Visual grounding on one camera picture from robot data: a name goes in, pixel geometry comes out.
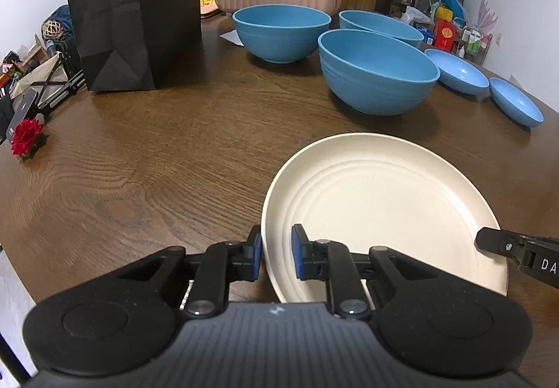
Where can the cream round plate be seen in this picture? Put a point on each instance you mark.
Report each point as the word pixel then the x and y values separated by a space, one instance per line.
pixel 371 195

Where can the folding cart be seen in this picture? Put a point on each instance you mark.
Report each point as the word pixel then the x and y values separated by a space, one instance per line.
pixel 43 77

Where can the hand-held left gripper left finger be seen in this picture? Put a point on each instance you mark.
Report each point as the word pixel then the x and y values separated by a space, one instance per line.
pixel 257 256

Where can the rattan ball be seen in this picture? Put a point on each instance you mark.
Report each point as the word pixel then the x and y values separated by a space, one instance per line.
pixel 52 29

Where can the blue ribbed bowl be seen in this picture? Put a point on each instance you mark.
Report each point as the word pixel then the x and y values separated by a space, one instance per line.
pixel 279 34
pixel 384 26
pixel 371 82

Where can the black paper bag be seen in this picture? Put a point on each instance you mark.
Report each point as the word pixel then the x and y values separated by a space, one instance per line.
pixel 131 12

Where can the red rose flower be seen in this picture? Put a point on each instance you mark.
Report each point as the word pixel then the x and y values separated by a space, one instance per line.
pixel 27 139

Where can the white plastic bag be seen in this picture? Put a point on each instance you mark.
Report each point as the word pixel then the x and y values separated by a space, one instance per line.
pixel 415 15

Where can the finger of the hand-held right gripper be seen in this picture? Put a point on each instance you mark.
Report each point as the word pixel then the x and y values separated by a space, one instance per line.
pixel 493 241

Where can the white paper sheet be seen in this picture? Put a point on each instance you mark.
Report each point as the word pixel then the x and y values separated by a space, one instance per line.
pixel 231 38

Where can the red gift box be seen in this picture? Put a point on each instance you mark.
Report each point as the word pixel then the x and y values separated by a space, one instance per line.
pixel 444 35

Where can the blue shallow plate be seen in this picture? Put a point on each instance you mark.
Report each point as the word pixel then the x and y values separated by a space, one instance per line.
pixel 458 73
pixel 517 106

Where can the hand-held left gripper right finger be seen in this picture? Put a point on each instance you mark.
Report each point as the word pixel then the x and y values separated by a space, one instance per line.
pixel 298 253

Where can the dark flat device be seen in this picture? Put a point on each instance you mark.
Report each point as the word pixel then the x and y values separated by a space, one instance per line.
pixel 22 108

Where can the pink wall decoration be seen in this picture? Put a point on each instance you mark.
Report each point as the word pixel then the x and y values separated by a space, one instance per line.
pixel 487 12

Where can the blue carton box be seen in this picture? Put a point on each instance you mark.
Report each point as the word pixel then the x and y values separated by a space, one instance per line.
pixel 422 34

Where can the pink flat case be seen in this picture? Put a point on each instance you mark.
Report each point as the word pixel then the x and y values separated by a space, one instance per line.
pixel 210 12

